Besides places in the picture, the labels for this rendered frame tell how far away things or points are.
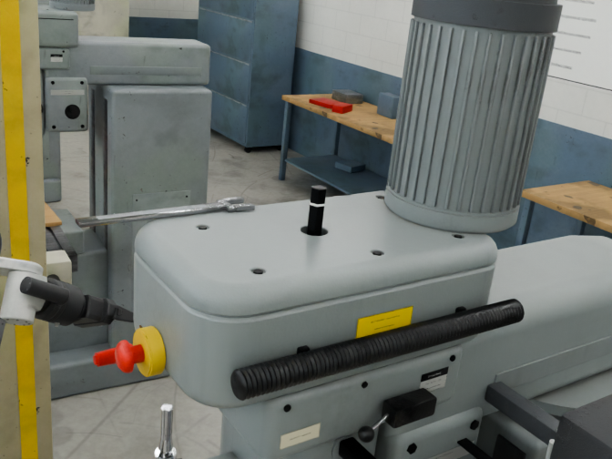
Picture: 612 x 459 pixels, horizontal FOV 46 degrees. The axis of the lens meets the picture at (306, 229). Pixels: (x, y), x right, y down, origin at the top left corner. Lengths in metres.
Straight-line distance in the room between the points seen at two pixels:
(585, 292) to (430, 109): 0.47
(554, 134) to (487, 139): 4.96
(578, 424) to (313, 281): 0.38
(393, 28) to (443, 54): 6.31
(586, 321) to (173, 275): 0.76
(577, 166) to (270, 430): 5.07
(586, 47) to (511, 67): 4.84
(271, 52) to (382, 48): 1.48
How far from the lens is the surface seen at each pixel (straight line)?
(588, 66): 5.80
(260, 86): 8.31
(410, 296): 0.94
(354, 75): 7.74
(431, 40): 1.00
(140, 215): 0.96
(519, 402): 1.17
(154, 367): 0.90
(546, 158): 6.01
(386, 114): 6.85
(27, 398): 3.01
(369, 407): 1.00
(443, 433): 1.15
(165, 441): 1.60
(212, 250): 0.88
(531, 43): 1.01
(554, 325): 1.25
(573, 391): 1.39
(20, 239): 2.70
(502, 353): 1.18
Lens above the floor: 2.23
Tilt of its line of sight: 21 degrees down
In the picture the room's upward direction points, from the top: 6 degrees clockwise
